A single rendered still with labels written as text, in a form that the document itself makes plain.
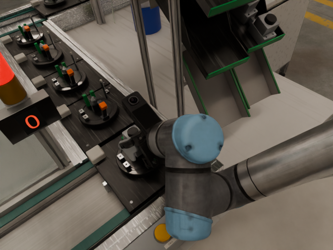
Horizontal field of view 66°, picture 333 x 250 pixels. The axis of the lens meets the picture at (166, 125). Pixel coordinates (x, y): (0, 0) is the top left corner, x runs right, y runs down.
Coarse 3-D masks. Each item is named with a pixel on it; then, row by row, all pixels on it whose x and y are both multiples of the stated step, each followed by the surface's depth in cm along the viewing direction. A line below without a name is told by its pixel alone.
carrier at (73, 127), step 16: (96, 96) 97; (112, 96) 97; (64, 112) 90; (80, 112) 87; (96, 112) 88; (112, 112) 88; (80, 128) 87; (96, 128) 86; (112, 128) 86; (80, 144) 82; (96, 144) 82
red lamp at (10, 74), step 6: (0, 54) 48; (0, 60) 47; (0, 66) 48; (6, 66) 49; (0, 72) 48; (6, 72) 49; (12, 72) 51; (0, 78) 49; (6, 78) 49; (0, 84) 49
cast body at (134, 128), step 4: (128, 128) 69; (132, 128) 68; (136, 128) 68; (124, 132) 69; (128, 132) 67; (132, 132) 67; (136, 132) 67; (124, 136) 68; (128, 136) 68; (136, 152) 68; (140, 152) 70; (136, 156) 70
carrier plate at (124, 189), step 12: (108, 144) 81; (108, 156) 78; (96, 168) 76; (108, 168) 75; (108, 180) 72; (120, 180) 72; (132, 180) 72; (144, 180) 71; (156, 180) 71; (120, 192) 70; (132, 192) 69; (144, 192) 69; (156, 192) 69; (132, 204) 67
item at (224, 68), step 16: (160, 0) 68; (192, 0) 72; (192, 16) 70; (224, 16) 67; (192, 32) 68; (208, 32) 69; (224, 32) 70; (192, 48) 64; (208, 48) 67; (224, 48) 68; (240, 48) 67; (208, 64) 66; (224, 64) 66
